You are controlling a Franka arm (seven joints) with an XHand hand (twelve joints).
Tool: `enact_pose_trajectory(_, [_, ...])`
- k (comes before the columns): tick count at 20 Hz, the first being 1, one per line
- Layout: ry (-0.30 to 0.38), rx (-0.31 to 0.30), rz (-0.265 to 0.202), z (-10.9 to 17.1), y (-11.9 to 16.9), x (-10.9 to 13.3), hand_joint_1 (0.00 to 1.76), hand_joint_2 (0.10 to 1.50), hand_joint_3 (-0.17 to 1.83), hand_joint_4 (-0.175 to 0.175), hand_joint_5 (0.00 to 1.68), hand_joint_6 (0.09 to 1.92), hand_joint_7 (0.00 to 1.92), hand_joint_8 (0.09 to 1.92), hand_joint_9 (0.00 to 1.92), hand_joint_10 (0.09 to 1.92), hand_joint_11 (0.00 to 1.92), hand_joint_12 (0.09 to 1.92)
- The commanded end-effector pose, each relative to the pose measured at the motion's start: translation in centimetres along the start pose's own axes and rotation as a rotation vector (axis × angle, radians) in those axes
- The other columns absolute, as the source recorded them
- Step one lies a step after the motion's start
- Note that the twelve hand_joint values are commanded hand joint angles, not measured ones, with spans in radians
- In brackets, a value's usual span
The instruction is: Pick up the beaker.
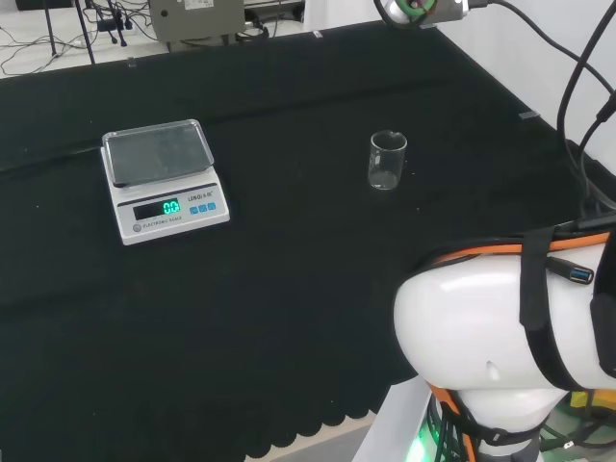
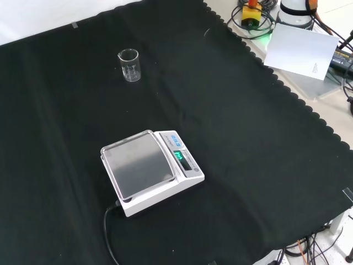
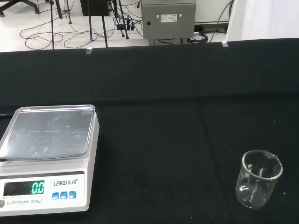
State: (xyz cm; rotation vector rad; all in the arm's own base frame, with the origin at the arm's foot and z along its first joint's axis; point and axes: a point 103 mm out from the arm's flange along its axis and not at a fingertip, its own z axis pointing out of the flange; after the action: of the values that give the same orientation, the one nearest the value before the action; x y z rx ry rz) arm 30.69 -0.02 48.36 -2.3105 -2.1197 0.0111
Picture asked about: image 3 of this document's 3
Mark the black tripod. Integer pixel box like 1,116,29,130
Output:
49,0,109,50

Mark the black box on floor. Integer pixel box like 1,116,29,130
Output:
80,0,113,17

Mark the black office chair base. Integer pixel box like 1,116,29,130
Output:
0,0,40,17

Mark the black power strip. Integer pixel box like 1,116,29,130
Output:
114,15,136,32

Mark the black floor cable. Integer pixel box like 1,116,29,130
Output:
20,14,117,50

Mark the white hanging cloth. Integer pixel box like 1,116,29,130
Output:
225,0,299,42

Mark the black bench cloth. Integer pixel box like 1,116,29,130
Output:
0,37,299,224

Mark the white electronic balance steel pan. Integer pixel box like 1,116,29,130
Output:
0,104,100,217

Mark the grey metal control cabinet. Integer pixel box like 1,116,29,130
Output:
141,0,197,45

